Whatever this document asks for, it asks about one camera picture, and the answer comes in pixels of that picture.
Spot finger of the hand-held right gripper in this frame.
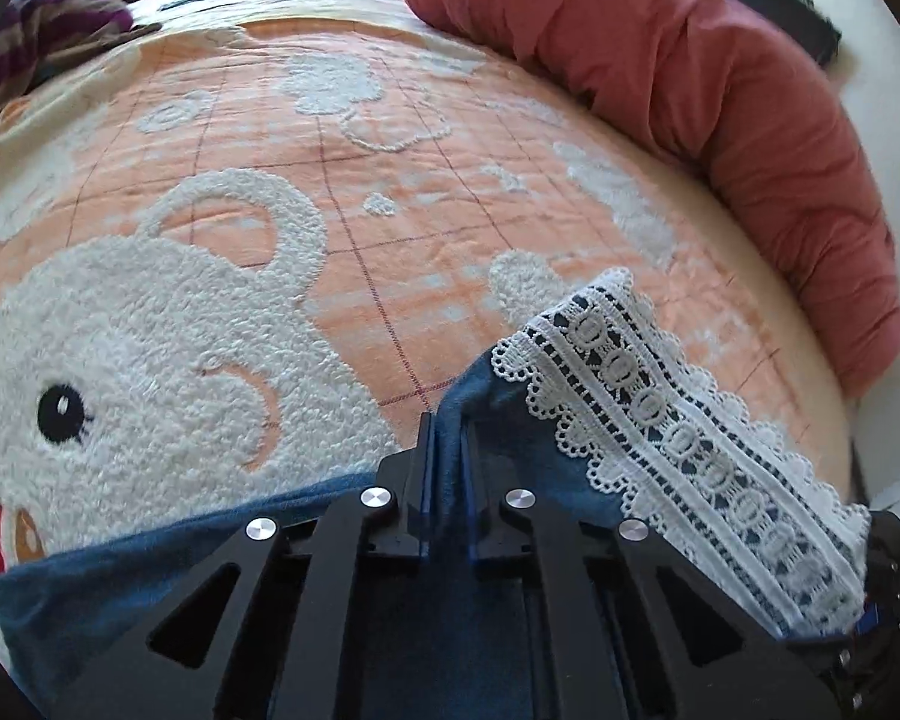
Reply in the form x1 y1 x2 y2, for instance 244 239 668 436
784 604 882 702

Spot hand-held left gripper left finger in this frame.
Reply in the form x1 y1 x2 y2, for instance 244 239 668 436
52 412 434 720

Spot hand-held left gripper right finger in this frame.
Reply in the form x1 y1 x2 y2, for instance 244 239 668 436
459 427 845 720

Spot blue pants with lace trim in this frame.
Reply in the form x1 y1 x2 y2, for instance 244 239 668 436
0 266 875 720

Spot orange printed blanket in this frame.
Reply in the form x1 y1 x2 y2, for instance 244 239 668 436
0 15 860 683

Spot red rolled quilt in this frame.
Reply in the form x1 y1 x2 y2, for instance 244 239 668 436
401 0 900 400

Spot dark cloth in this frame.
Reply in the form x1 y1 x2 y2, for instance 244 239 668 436
716 0 845 65

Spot purple striped clothing pile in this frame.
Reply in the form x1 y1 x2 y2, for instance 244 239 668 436
0 0 162 137

